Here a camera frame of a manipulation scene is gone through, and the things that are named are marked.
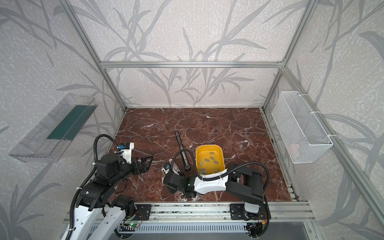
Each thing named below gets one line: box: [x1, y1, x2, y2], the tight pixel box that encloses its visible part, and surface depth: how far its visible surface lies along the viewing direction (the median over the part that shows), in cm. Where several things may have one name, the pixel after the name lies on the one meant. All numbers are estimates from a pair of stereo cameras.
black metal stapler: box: [175, 131, 191, 171], surface depth 93 cm
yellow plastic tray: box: [196, 144, 226, 176], surface depth 94 cm
